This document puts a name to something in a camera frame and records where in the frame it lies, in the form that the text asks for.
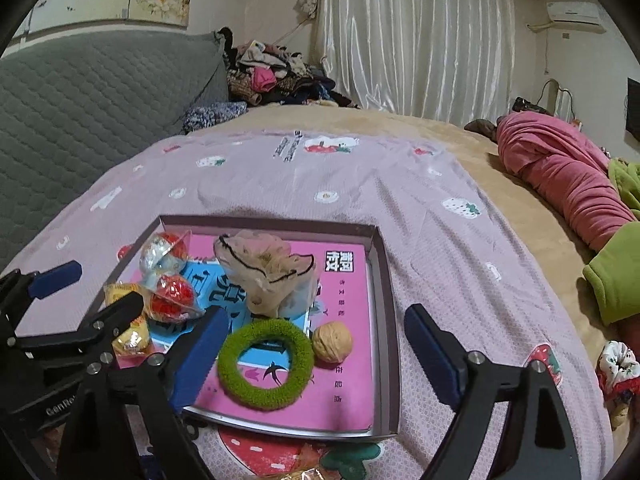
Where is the white satin curtain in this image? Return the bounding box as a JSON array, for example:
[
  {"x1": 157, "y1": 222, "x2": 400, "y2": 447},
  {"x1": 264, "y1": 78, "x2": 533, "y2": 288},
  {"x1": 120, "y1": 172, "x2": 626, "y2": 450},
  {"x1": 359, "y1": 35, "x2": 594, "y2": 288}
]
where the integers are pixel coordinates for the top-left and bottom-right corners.
[{"x1": 312, "y1": 0, "x2": 516, "y2": 126}]

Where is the pile of clothes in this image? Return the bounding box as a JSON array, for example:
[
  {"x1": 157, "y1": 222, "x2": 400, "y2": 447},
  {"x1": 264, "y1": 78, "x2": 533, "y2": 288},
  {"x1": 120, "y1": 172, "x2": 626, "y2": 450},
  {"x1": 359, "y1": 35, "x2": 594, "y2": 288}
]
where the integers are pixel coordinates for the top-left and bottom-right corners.
[{"x1": 217, "y1": 27, "x2": 361, "y2": 109}]

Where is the black bag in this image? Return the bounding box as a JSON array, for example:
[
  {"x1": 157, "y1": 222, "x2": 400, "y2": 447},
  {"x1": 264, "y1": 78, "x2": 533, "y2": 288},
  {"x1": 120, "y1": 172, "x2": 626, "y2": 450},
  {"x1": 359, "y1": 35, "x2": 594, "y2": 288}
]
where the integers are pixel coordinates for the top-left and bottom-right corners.
[{"x1": 511, "y1": 96, "x2": 550, "y2": 115}]

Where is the black flat television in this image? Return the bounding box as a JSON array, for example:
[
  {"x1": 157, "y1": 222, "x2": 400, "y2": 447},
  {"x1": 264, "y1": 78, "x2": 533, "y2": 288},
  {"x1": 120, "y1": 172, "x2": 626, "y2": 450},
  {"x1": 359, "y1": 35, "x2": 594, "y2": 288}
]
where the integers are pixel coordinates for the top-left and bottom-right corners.
[{"x1": 626, "y1": 77, "x2": 640, "y2": 141}]

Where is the red white egg-shaped snack packet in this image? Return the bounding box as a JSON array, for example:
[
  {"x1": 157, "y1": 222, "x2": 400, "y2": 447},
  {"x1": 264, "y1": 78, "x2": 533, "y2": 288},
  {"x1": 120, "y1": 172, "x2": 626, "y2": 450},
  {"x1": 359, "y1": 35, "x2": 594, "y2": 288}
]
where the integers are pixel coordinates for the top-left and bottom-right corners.
[{"x1": 145, "y1": 272, "x2": 206, "y2": 322}]

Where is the yellow cracker packet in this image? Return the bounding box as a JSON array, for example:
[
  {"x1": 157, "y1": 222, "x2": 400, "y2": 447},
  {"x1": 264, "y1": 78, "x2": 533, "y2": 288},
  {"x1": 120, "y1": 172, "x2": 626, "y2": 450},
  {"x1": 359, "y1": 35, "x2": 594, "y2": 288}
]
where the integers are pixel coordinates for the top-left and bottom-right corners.
[{"x1": 272, "y1": 465, "x2": 331, "y2": 480}]

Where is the green fuzzy ring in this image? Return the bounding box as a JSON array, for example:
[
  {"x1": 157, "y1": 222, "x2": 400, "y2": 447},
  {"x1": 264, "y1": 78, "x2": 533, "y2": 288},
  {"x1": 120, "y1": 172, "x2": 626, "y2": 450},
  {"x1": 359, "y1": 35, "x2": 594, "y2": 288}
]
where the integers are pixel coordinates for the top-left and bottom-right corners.
[{"x1": 216, "y1": 319, "x2": 316, "y2": 413}]

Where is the white air conditioner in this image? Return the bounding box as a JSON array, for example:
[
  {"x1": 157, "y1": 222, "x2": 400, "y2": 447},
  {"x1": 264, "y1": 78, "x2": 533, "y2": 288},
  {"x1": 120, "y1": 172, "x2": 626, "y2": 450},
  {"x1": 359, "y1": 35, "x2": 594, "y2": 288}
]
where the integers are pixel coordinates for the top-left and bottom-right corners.
[{"x1": 545, "y1": 0, "x2": 601, "y2": 26}]

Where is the white metal rack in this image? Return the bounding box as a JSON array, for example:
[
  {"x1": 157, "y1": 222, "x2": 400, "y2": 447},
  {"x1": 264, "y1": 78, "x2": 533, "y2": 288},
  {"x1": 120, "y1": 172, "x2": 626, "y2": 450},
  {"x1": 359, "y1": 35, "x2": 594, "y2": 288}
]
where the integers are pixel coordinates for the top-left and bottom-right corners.
[{"x1": 537, "y1": 79, "x2": 576, "y2": 121}]

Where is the clear wrapped snack packet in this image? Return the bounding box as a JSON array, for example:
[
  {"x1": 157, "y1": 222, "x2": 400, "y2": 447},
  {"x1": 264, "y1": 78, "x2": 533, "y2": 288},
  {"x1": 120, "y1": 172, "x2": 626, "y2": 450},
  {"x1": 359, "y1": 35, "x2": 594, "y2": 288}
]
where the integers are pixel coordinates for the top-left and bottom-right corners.
[{"x1": 139, "y1": 230, "x2": 193, "y2": 286}]

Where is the beige hair scrunchie in bag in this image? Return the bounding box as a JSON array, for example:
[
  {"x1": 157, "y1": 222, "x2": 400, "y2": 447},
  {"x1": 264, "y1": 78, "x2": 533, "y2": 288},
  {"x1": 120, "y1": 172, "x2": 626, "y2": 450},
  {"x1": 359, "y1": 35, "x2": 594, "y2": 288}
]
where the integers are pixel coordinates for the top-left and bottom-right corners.
[{"x1": 212, "y1": 229, "x2": 321, "y2": 318}]

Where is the green fleece blanket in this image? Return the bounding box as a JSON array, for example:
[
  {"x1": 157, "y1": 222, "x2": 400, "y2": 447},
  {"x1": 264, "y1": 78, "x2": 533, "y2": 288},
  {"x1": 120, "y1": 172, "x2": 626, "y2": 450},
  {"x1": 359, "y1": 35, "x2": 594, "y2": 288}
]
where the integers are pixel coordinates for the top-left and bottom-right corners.
[{"x1": 582, "y1": 157, "x2": 640, "y2": 327}]

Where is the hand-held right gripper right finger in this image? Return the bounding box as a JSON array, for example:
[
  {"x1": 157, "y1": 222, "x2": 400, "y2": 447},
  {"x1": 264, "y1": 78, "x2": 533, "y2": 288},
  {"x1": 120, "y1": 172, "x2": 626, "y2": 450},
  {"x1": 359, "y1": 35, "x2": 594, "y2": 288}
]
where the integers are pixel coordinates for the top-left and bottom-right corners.
[{"x1": 404, "y1": 304, "x2": 583, "y2": 480}]

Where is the brown cloth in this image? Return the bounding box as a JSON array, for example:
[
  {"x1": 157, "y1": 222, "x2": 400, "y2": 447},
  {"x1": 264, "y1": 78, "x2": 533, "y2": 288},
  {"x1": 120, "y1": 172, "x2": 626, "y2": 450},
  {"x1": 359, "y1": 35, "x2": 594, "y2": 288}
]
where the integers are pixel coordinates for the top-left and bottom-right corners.
[{"x1": 464, "y1": 119, "x2": 501, "y2": 141}]

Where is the floral print scrunchie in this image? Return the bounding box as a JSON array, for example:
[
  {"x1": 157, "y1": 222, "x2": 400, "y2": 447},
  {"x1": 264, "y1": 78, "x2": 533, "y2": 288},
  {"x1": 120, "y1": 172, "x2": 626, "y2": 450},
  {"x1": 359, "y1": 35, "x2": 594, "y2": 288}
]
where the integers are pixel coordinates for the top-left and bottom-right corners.
[{"x1": 595, "y1": 340, "x2": 640, "y2": 403}]

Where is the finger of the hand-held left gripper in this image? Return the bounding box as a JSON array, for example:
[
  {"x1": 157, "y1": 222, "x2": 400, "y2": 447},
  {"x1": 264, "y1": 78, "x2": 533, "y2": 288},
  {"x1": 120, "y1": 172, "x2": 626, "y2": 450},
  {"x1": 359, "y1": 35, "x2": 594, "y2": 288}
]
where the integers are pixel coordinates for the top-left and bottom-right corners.
[
  {"x1": 15, "y1": 290, "x2": 146, "y2": 358},
  {"x1": 0, "y1": 260, "x2": 83, "y2": 333}
]

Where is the pink lined cardboard box tray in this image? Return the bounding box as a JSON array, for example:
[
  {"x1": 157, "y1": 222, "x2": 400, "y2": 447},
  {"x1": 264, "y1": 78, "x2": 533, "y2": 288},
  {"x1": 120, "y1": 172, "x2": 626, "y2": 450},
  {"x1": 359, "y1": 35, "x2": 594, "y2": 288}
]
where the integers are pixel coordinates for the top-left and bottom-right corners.
[{"x1": 82, "y1": 214, "x2": 401, "y2": 443}]

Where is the lilac strawberry print blanket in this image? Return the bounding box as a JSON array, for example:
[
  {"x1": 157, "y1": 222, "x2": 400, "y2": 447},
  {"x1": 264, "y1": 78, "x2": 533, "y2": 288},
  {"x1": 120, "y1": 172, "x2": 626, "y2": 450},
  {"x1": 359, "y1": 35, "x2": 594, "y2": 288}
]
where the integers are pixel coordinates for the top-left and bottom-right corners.
[{"x1": 0, "y1": 127, "x2": 616, "y2": 480}]

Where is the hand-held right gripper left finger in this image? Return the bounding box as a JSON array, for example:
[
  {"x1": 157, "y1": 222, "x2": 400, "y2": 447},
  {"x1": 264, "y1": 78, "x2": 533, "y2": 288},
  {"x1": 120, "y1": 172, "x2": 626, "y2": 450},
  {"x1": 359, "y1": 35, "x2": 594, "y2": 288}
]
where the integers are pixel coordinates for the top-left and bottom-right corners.
[{"x1": 57, "y1": 305, "x2": 231, "y2": 480}]

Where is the dark floral cloth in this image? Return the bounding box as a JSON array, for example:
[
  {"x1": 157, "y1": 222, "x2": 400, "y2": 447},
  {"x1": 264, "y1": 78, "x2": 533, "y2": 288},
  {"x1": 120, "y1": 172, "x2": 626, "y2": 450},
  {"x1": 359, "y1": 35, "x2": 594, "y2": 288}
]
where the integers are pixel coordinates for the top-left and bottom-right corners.
[{"x1": 182, "y1": 101, "x2": 249, "y2": 135}]

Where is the pink quilt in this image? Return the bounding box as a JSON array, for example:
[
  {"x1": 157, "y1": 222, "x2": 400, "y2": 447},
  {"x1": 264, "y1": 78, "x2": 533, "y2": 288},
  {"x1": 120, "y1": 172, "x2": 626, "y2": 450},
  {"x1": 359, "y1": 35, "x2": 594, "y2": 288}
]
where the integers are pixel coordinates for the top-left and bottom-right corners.
[{"x1": 495, "y1": 111, "x2": 640, "y2": 253}]

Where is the golden pastry packet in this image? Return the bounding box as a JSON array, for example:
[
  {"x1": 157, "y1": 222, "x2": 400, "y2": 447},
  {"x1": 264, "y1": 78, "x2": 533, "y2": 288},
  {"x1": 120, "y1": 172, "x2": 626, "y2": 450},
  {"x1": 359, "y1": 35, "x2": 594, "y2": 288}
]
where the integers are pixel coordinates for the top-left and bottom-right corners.
[{"x1": 102, "y1": 282, "x2": 151, "y2": 357}]

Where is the grey quilted headboard cover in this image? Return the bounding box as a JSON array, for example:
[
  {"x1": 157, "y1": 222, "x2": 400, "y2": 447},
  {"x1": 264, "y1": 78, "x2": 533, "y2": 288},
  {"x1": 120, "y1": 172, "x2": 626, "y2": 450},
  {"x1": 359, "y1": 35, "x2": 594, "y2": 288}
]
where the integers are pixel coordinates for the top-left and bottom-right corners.
[{"x1": 0, "y1": 30, "x2": 231, "y2": 271}]

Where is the walnut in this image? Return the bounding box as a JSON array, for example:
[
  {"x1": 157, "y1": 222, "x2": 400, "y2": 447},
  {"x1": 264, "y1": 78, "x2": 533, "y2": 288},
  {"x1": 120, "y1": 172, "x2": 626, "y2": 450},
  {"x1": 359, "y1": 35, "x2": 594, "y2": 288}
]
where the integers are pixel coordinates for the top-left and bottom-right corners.
[{"x1": 312, "y1": 322, "x2": 354, "y2": 364}]

